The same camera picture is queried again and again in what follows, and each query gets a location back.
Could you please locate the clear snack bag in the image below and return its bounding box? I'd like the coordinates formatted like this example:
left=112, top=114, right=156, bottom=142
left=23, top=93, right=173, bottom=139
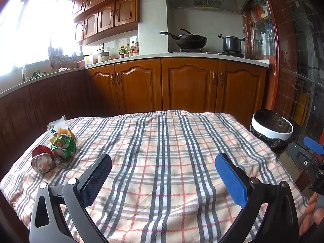
left=48, top=115, right=69, bottom=137

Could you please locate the wooden wall cabinet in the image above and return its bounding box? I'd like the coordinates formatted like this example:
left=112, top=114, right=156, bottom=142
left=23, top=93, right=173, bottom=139
left=69, top=0, right=248, bottom=46

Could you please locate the kitchen window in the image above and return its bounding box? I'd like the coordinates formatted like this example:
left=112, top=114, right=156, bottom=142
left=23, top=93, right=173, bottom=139
left=0, top=0, right=79, bottom=79

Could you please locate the black wok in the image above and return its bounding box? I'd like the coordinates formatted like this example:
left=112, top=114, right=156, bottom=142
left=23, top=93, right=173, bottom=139
left=159, top=28, right=207, bottom=50

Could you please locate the grey kitchen countertop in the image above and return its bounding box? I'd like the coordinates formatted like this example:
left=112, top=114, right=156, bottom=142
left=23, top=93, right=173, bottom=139
left=0, top=52, right=270, bottom=98

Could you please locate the red framed glass door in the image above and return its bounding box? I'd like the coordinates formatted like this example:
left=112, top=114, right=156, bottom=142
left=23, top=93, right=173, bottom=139
left=242, top=0, right=324, bottom=157

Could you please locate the gas stove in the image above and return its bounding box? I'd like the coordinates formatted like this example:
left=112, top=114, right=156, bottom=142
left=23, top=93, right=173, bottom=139
left=177, top=48, right=245, bottom=57

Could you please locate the crushed green can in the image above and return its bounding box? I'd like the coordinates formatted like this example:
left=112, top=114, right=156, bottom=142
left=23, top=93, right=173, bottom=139
left=50, top=135, right=77, bottom=162

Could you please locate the yellow box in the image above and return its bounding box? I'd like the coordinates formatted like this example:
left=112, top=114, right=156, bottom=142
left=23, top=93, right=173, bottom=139
left=295, top=91, right=310, bottom=126

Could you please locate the utensil rack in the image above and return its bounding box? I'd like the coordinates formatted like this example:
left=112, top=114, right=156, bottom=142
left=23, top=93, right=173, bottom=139
left=48, top=46, right=76, bottom=69

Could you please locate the dark cooking pot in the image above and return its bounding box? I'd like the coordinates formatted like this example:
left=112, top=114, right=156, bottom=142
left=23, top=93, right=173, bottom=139
left=218, top=34, right=245, bottom=53

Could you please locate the white bin with black bag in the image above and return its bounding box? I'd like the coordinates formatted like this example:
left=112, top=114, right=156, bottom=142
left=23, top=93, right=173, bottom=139
left=250, top=109, right=294, bottom=153

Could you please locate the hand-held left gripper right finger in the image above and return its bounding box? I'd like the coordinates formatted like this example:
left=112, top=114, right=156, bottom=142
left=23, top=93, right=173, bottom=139
left=215, top=152, right=300, bottom=243

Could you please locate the wooden base cabinet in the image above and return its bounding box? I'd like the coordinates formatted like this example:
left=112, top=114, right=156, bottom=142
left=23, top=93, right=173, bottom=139
left=0, top=58, right=267, bottom=162

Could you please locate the crushed red can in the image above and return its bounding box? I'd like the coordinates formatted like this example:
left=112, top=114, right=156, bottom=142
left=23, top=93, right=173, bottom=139
left=32, top=145, right=56, bottom=173

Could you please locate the person's right hand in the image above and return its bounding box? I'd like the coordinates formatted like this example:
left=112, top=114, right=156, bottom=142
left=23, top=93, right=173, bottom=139
left=300, top=192, right=324, bottom=237

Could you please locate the yellow snack bag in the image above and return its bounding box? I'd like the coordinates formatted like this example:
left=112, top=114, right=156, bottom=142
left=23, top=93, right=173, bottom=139
left=49, top=129, right=76, bottom=145

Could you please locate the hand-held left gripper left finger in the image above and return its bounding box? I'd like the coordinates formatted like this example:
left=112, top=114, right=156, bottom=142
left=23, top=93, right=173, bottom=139
left=29, top=154, right=112, bottom=243

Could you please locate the white lidded pot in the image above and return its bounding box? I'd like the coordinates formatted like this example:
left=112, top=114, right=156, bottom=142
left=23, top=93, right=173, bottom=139
left=97, top=51, right=112, bottom=63

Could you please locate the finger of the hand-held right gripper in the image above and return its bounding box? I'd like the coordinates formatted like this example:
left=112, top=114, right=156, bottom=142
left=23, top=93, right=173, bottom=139
left=303, top=136, right=324, bottom=156

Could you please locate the plaid blanket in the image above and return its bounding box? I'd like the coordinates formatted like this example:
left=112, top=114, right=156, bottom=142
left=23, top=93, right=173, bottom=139
left=0, top=110, right=315, bottom=243

